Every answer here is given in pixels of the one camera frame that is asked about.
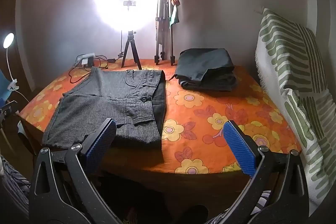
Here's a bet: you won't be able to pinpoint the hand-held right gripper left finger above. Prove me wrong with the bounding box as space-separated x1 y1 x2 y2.
29 118 124 224

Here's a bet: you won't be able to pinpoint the large folded tripod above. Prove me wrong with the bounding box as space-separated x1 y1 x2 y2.
154 0 177 66

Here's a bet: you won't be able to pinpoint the green hanging cloth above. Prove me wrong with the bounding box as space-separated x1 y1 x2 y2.
168 5 180 29

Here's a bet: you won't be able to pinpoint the small black tripod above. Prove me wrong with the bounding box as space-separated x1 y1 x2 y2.
121 30 142 70

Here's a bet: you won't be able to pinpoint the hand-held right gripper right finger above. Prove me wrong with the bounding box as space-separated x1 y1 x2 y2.
207 120 310 224

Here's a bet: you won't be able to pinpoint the person's striped garment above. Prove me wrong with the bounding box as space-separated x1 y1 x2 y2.
0 156 29 214

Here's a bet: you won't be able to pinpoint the white clip desk lamp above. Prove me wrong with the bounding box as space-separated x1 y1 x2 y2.
3 32 30 104

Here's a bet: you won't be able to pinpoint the orange floral tablecloth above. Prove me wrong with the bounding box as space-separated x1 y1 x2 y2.
18 57 302 174

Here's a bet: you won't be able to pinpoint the black power cable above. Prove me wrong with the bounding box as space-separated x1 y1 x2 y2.
69 55 124 84

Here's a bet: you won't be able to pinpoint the white power strip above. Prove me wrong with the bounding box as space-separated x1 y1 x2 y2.
76 53 95 67

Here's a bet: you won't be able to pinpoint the dark folded pants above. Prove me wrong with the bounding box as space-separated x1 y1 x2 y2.
175 48 238 90

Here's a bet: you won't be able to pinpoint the green striped white cushion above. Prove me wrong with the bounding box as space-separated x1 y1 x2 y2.
255 7 336 211

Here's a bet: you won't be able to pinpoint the grey houndstooth pants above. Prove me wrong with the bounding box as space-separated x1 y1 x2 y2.
42 68 167 156

